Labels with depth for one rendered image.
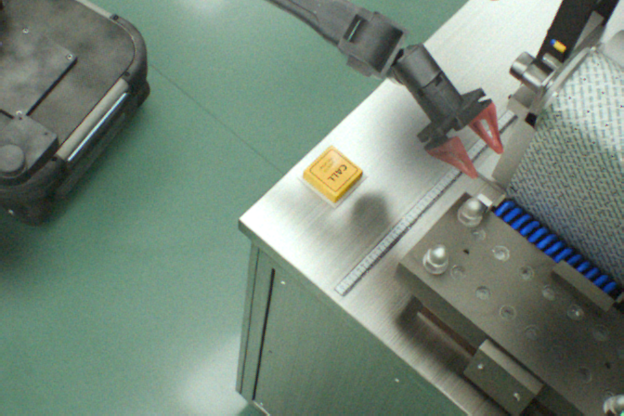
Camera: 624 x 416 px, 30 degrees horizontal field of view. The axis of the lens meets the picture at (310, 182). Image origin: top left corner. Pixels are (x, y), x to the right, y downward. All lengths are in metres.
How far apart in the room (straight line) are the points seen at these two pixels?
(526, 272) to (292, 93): 1.42
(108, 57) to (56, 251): 0.48
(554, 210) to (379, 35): 0.36
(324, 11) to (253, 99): 1.37
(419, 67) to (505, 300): 0.35
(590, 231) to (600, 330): 0.14
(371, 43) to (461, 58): 0.42
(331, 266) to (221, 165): 1.14
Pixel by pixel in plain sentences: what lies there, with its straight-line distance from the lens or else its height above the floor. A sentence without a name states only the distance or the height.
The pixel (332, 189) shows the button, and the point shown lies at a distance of 1.81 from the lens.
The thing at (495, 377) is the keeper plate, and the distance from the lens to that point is 1.68.
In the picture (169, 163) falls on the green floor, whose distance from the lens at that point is 2.88.
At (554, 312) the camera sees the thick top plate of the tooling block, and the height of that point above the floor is 1.03.
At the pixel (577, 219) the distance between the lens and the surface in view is 1.68.
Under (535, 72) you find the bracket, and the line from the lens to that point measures 1.67.
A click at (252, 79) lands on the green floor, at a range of 3.02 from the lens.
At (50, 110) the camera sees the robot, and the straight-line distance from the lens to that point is 2.70.
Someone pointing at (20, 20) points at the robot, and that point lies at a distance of 2.85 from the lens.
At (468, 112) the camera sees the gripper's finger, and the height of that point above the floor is 1.16.
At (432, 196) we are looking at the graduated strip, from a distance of 1.86.
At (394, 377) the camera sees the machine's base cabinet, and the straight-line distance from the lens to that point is 1.83.
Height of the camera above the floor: 2.52
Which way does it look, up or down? 61 degrees down
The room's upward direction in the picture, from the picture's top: 11 degrees clockwise
